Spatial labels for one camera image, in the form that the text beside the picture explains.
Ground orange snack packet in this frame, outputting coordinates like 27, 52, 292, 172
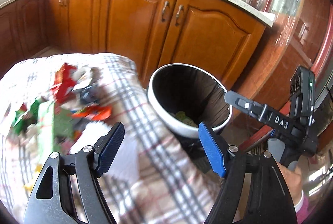
71, 105, 112, 121

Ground person's right hand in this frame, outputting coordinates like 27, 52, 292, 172
277, 163, 303, 206

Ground lower wooden kitchen cabinets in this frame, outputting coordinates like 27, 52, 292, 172
1, 0, 266, 88

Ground green milk carton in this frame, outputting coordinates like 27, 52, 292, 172
37, 101, 74, 156

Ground white round trash bin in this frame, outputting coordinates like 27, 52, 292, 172
147, 63, 233, 139

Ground white foam net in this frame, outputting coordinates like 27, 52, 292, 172
70, 121, 139, 185

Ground plaid checkered tablecloth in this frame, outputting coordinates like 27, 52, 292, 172
1, 53, 219, 223

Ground red snack bag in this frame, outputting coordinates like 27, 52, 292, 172
51, 63, 77, 103

